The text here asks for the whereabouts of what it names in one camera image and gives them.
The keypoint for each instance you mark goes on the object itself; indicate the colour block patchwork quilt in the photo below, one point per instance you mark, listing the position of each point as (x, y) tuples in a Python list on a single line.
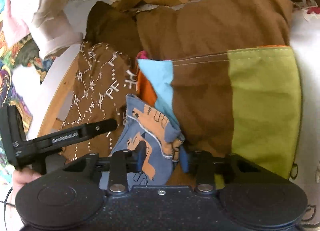
[(246, 102)]

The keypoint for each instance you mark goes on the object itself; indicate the brown PF patterned blanket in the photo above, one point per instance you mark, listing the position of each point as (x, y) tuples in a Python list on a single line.
[(105, 75)]

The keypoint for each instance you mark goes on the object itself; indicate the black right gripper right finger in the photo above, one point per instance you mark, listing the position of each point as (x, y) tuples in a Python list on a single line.
[(249, 194)]

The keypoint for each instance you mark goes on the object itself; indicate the colourful wall painting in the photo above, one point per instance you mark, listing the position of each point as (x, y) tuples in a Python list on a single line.
[(22, 69)]

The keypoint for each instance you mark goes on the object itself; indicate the blue pants with orange cars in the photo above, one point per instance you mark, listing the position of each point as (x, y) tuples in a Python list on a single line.
[(163, 138)]

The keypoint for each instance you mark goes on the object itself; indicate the person's left hand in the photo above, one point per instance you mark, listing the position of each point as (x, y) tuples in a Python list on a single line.
[(21, 178)]

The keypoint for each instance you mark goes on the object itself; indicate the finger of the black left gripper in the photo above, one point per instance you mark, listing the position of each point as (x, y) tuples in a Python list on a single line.
[(63, 138)]

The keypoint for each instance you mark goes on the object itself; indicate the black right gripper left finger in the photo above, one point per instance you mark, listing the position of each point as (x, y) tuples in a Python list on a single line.
[(73, 194)]

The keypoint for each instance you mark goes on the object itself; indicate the white cream hanging garment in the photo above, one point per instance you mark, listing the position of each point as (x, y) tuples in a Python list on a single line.
[(50, 29)]

